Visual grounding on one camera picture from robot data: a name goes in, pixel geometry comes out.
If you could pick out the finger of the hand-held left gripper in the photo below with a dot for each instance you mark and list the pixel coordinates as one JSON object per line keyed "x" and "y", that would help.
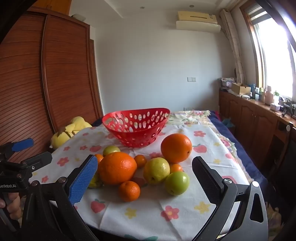
{"x": 39, "y": 160}
{"x": 22, "y": 144}

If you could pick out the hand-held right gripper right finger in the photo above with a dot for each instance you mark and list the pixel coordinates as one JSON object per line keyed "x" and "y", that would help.
{"x": 205, "y": 182}

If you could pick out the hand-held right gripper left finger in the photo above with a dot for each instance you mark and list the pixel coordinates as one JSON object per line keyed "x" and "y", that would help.
{"x": 83, "y": 179}

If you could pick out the small yellow fruit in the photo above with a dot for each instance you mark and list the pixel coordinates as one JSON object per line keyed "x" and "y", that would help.
{"x": 96, "y": 183}

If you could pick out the small tangerine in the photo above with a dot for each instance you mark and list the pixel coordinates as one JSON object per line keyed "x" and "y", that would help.
{"x": 140, "y": 161}
{"x": 176, "y": 168}
{"x": 129, "y": 190}
{"x": 100, "y": 158}

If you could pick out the green apple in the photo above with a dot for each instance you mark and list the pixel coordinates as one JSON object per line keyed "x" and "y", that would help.
{"x": 177, "y": 183}

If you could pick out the large orange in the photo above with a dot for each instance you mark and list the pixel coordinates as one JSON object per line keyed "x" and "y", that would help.
{"x": 118, "y": 168}
{"x": 176, "y": 148}

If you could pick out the small pale green fruit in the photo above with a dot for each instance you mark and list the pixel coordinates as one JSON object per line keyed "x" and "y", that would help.
{"x": 111, "y": 150}

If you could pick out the yellow-green lemon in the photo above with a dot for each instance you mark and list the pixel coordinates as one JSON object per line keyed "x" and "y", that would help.
{"x": 156, "y": 170}

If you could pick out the red perforated plastic basket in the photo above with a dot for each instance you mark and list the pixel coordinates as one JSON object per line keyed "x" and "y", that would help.
{"x": 136, "y": 133}

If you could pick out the person's left hand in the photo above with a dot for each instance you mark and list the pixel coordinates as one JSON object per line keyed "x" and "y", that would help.
{"x": 12, "y": 206}

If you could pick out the yellow plush toy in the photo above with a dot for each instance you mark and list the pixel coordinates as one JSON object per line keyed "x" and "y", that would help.
{"x": 69, "y": 132}

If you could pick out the dark blue blanket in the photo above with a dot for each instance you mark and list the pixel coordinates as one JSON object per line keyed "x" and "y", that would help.
{"x": 245, "y": 160}

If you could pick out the teal cloth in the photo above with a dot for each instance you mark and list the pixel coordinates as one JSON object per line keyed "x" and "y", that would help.
{"x": 227, "y": 122}

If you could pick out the white flower-print cloth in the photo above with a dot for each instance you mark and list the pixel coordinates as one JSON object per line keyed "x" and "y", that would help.
{"x": 148, "y": 213}

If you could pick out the brown wooden wardrobe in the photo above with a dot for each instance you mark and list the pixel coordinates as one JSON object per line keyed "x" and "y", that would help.
{"x": 46, "y": 81}

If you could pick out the brown wooden cabinet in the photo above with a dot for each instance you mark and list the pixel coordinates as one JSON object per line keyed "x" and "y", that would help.
{"x": 252, "y": 120}

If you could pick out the open cardboard box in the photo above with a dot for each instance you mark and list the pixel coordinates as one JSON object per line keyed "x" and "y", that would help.
{"x": 240, "y": 89}

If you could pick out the pile of packets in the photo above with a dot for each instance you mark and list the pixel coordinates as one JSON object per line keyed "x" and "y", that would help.
{"x": 227, "y": 83}

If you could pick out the blue bottle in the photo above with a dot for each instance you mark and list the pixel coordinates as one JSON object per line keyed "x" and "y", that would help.
{"x": 253, "y": 91}

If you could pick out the white bottle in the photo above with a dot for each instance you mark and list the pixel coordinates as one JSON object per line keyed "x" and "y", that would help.
{"x": 268, "y": 96}

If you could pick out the black gadget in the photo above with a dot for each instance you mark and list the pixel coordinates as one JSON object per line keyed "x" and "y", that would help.
{"x": 286, "y": 106}

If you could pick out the patterned curtain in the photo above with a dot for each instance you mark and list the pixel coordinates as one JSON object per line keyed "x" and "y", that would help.
{"x": 233, "y": 46}

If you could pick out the window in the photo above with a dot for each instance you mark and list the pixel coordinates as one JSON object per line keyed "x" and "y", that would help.
{"x": 275, "y": 58}

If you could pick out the wall socket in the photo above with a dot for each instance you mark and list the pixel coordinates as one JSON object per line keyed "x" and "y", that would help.
{"x": 188, "y": 108}

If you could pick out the white wall switch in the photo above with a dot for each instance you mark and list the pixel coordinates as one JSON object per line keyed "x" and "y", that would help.
{"x": 192, "y": 79}

